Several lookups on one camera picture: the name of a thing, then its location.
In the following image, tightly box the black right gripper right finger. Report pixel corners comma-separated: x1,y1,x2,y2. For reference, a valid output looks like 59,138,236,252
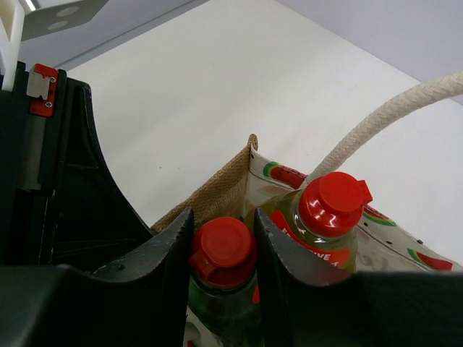
254,210,462,346

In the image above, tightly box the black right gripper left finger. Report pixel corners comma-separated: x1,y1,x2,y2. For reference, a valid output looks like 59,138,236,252
1,208,194,346

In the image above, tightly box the watermelon print canvas bag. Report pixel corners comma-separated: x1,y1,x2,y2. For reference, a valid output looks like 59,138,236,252
150,70,463,347

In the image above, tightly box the green dish soap bottle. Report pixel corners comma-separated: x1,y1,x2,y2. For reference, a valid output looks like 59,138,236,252
188,217,263,346

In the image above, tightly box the yellow dish soap bottle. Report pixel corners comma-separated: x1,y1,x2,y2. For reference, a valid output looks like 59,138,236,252
242,171,373,273

